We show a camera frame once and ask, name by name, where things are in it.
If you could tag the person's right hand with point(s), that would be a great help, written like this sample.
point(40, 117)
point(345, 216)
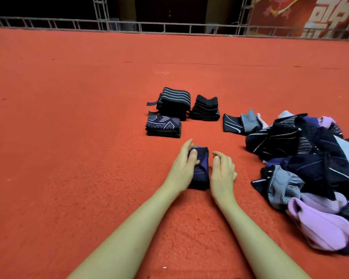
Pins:
point(223, 180)

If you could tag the person's left hand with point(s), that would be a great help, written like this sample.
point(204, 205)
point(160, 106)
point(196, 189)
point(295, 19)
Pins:
point(180, 171)

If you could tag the single plain navy sock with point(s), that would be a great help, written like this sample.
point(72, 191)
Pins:
point(201, 171)

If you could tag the single navy white-patterned sock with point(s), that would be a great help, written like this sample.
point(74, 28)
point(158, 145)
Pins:
point(164, 133)
point(164, 121)

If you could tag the single black grey-heeled sock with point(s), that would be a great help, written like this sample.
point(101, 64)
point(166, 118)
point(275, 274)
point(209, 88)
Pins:
point(232, 125)

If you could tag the person's left forearm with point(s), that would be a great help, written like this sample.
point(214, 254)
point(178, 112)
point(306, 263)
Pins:
point(122, 244)

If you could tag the person's right forearm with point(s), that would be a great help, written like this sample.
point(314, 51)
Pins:
point(262, 247)

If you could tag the heap of dark patterned socks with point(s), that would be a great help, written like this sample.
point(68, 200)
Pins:
point(302, 159)

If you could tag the dark brown door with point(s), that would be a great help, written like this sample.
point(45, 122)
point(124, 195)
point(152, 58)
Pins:
point(168, 8)

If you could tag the grey metal truss tower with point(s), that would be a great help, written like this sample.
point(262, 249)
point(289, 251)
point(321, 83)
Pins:
point(101, 14)
point(245, 14)

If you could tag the red banner with white print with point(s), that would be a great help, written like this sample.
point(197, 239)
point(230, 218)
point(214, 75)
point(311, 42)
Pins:
point(279, 11)

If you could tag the grey metal railing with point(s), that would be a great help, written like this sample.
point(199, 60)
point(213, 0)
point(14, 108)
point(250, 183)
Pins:
point(46, 23)

